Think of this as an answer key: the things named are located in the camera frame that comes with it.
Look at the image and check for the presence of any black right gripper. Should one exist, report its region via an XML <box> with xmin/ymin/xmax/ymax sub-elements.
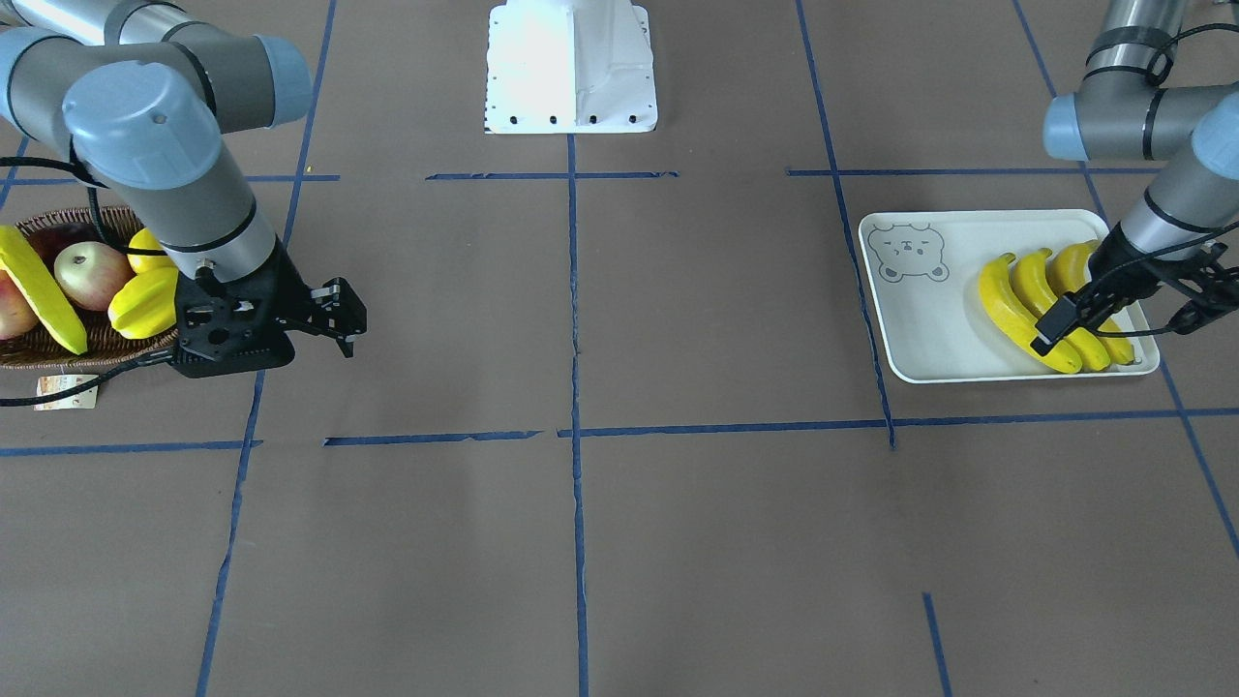
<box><xmin>172</xmin><ymin>241</ymin><xmax>315</xmax><ymax>379</ymax></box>

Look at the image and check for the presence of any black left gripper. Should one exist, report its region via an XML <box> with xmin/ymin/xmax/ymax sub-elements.
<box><xmin>1031</xmin><ymin>224</ymin><xmax>1163</xmax><ymax>357</ymax></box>

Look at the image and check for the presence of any yellow banana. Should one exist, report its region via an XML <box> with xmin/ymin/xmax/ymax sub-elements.
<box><xmin>1047</xmin><ymin>241</ymin><xmax>1136</xmax><ymax>371</ymax></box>
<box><xmin>978</xmin><ymin>253</ymin><xmax>1084</xmax><ymax>375</ymax></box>
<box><xmin>1</xmin><ymin>225</ymin><xmax>89</xmax><ymax>354</ymax></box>
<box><xmin>1010</xmin><ymin>248</ymin><xmax>1111</xmax><ymax>374</ymax></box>

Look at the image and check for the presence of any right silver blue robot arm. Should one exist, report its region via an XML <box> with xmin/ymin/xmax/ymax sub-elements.
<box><xmin>2</xmin><ymin>1</ymin><xmax>313</xmax><ymax>378</ymax></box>

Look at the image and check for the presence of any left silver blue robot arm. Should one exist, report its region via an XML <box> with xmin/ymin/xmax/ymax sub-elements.
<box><xmin>1031</xmin><ymin>1</ymin><xmax>1238</xmax><ymax>357</ymax></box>

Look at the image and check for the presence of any brown wicker basket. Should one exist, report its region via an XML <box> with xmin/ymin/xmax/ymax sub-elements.
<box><xmin>1</xmin><ymin>204</ymin><xmax>178</xmax><ymax>374</ymax></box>

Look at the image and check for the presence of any yellow starfruit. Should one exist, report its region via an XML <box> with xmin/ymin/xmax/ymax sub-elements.
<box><xmin>107</xmin><ymin>266</ymin><xmax>181</xmax><ymax>340</ymax></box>

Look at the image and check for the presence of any white rectangular tray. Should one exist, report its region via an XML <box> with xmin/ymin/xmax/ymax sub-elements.
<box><xmin>856</xmin><ymin>210</ymin><xmax>1106</xmax><ymax>383</ymax></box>

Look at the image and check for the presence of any pale green red apple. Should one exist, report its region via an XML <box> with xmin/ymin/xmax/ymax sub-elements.
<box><xmin>52</xmin><ymin>241</ymin><xmax>135</xmax><ymax>312</ymax></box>

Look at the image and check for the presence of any paper price tag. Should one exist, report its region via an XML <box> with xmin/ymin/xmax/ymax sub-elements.
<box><xmin>33</xmin><ymin>374</ymin><xmax>99</xmax><ymax>411</ymax></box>

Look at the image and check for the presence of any pink red apple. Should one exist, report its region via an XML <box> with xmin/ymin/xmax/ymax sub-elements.
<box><xmin>0</xmin><ymin>269</ymin><xmax>40</xmax><ymax>340</ymax></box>

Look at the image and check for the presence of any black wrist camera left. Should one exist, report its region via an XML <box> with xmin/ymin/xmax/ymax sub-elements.
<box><xmin>1161</xmin><ymin>241</ymin><xmax>1238</xmax><ymax>336</ymax></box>

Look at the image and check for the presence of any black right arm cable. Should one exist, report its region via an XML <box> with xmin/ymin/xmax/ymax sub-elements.
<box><xmin>0</xmin><ymin>155</ymin><xmax>185</xmax><ymax>409</ymax></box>

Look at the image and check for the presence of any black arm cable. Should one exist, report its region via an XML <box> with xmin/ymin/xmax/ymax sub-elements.
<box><xmin>1066</xmin><ymin>19</ymin><xmax>1239</xmax><ymax>340</ymax></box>
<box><xmin>0</xmin><ymin>155</ymin><xmax>185</xmax><ymax>409</ymax></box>

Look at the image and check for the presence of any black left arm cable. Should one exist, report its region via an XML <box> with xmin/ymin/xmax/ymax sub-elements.
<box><xmin>1066</xmin><ymin>19</ymin><xmax>1239</xmax><ymax>340</ymax></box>

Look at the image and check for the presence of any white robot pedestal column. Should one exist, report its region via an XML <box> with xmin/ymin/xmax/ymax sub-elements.
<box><xmin>484</xmin><ymin>1</ymin><xmax>659</xmax><ymax>134</ymax></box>

